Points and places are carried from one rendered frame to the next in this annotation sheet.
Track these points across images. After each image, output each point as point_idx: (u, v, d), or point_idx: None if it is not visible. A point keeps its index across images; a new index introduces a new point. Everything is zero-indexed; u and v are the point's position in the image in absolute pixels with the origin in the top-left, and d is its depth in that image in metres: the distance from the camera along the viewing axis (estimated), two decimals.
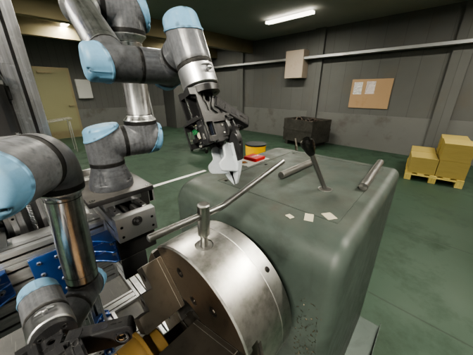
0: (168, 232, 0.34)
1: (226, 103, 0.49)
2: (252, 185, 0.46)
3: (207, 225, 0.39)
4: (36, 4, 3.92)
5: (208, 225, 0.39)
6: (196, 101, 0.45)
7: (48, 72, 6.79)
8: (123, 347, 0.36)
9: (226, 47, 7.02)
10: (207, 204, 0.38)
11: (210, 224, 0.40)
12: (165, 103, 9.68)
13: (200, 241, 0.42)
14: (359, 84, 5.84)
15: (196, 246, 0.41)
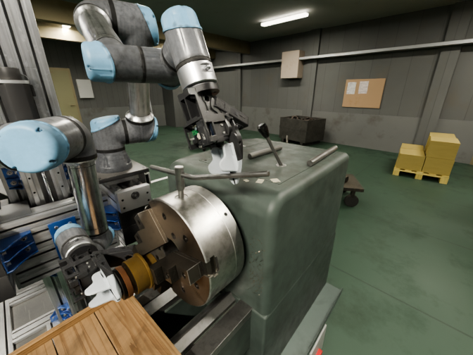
0: (157, 169, 0.58)
1: (226, 103, 0.49)
2: (219, 176, 0.49)
3: (177, 182, 0.56)
4: (40, 8, 4.09)
5: (177, 182, 0.56)
6: (195, 101, 0.45)
7: (51, 72, 6.96)
8: (127, 259, 0.54)
9: (224, 48, 7.19)
10: (178, 167, 0.54)
11: (179, 182, 0.56)
12: (165, 103, 9.85)
13: (185, 195, 0.60)
14: (352, 84, 6.01)
15: None
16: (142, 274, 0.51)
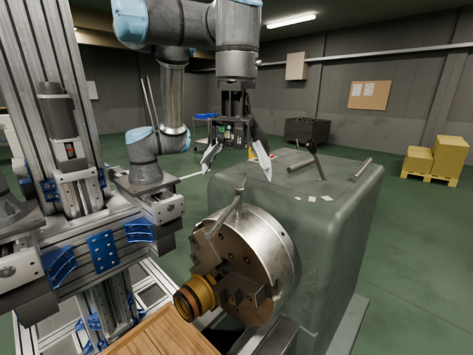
0: (241, 182, 0.62)
1: (249, 101, 0.46)
2: (224, 212, 0.44)
3: None
4: None
5: None
6: (234, 95, 0.39)
7: None
8: (188, 281, 0.54)
9: None
10: (236, 187, 0.54)
11: None
12: None
13: (243, 218, 0.58)
14: (357, 86, 6.01)
15: (242, 215, 0.59)
16: (206, 296, 0.51)
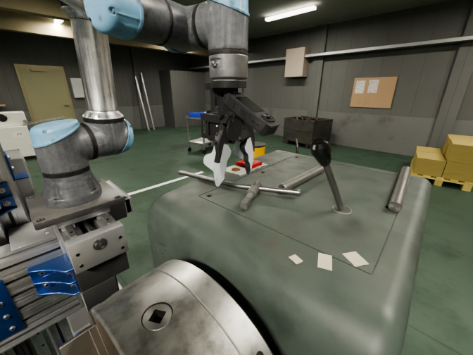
0: (286, 193, 0.50)
1: (238, 102, 0.42)
2: (212, 181, 0.57)
3: None
4: None
5: None
6: (218, 94, 0.47)
7: (43, 70, 6.63)
8: None
9: None
10: None
11: None
12: (163, 103, 9.52)
13: (167, 320, 0.25)
14: (361, 82, 5.68)
15: (169, 308, 0.26)
16: None
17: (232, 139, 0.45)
